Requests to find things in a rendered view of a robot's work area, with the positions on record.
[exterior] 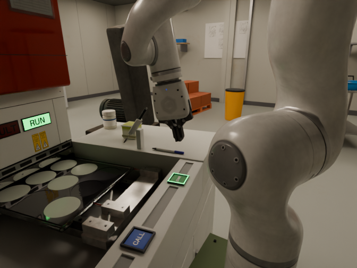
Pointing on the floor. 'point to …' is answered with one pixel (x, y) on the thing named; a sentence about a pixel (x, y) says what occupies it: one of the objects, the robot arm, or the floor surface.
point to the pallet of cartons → (197, 97)
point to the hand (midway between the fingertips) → (178, 134)
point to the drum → (234, 103)
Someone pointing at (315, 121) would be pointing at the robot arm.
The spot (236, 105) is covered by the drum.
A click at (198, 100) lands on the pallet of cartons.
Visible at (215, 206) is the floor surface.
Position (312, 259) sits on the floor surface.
